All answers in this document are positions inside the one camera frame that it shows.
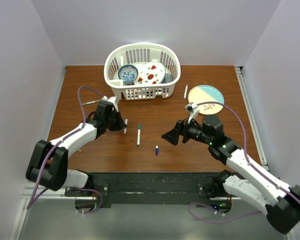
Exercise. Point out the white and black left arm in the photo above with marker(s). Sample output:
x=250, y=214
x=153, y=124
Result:
x=48, y=164

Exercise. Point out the grey cup in basket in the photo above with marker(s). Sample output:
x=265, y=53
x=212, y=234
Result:
x=168, y=78

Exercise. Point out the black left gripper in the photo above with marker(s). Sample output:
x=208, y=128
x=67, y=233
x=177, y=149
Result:
x=121, y=125

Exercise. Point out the cream and blue plate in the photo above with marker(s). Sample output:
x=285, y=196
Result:
x=206, y=93

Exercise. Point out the white pen with teal tip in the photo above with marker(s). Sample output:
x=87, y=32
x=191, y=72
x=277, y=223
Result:
x=138, y=141

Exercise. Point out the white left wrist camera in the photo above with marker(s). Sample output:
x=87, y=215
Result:
x=114, y=100

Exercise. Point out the watermelon pattern plate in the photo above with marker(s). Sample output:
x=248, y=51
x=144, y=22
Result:
x=151, y=73

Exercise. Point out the white plastic dish basket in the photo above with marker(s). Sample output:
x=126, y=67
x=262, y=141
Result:
x=138, y=54

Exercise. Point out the grey green pen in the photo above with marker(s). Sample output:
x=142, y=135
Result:
x=91, y=102

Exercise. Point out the white pen with blue end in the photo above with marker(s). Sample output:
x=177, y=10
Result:
x=185, y=92

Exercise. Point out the blue and white pen cap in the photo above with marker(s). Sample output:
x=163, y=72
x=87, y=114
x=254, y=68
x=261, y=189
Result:
x=156, y=150

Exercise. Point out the aluminium frame rail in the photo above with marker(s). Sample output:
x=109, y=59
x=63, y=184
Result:
x=250, y=110

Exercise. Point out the white pen with dark-blue tip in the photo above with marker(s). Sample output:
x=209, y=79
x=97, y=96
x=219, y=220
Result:
x=126, y=126

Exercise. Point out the blue patterned bowl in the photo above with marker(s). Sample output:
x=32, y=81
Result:
x=128, y=73

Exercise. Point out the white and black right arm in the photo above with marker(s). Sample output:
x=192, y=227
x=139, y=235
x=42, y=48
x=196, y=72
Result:
x=282, y=216

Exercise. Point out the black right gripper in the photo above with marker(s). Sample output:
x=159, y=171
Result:
x=172, y=136

